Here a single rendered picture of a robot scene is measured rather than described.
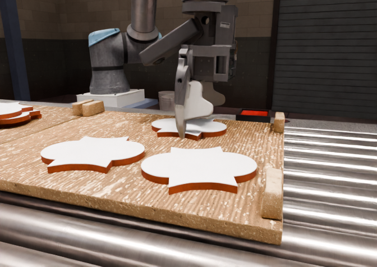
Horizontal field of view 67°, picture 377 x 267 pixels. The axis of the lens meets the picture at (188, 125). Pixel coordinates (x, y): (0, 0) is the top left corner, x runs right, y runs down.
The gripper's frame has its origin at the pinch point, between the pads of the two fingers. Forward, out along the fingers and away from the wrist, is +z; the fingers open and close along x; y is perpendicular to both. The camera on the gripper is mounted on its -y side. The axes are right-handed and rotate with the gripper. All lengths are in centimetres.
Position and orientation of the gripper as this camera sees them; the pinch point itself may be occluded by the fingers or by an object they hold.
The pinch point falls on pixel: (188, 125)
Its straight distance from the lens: 51.1
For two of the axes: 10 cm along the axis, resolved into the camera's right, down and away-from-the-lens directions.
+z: -0.3, 9.6, 2.7
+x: 3.1, -2.5, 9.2
